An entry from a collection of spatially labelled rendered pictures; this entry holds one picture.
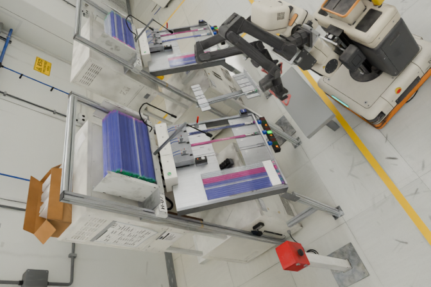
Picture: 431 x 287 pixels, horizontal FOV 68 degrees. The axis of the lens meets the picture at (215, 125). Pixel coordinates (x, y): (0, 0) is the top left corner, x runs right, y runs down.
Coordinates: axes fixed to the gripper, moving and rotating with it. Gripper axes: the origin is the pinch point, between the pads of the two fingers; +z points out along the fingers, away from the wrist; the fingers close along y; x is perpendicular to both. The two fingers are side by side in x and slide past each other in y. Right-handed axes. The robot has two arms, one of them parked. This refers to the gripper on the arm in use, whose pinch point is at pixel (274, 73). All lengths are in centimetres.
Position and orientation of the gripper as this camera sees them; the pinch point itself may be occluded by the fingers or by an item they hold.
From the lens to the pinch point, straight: 225.1
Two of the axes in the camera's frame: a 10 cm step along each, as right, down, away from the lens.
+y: 7.4, 0.6, -6.7
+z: 5.0, 6.1, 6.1
